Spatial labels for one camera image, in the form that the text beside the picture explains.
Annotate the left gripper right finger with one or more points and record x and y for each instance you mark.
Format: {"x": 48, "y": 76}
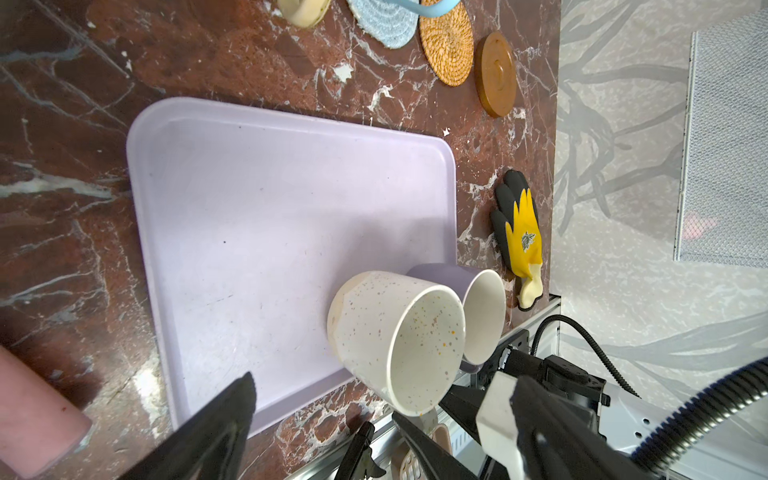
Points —
{"x": 555, "y": 444}

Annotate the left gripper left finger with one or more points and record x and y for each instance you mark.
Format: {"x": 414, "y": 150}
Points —
{"x": 211, "y": 444}

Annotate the white mug purple handle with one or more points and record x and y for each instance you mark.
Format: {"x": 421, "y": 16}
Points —
{"x": 484, "y": 303}

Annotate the white speckled mug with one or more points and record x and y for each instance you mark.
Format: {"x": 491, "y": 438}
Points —
{"x": 403, "y": 337}

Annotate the beige mug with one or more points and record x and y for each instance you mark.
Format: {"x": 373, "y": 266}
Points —
{"x": 303, "y": 13}

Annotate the grey-blue woven coaster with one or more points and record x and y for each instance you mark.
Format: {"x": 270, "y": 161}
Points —
{"x": 389, "y": 23}

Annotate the white mug blue handle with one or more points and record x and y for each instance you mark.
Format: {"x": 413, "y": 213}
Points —
{"x": 438, "y": 9}

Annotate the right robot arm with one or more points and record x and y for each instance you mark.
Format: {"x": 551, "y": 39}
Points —
{"x": 684, "y": 444}

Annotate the brown wooden coaster right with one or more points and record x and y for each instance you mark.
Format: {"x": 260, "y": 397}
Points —
{"x": 496, "y": 77}

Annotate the tan wicker coaster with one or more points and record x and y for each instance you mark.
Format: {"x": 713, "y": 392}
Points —
{"x": 448, "y": 44}

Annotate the lavender plastic tray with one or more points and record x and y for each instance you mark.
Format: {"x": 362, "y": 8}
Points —
{"x": 251, "y": 219}

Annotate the purple scoop pink handle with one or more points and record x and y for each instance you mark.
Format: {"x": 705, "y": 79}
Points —
{"x": 39, "y": 426}

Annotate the white wire basket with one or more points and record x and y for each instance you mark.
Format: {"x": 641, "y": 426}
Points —
{"x": 722, "y": 210}

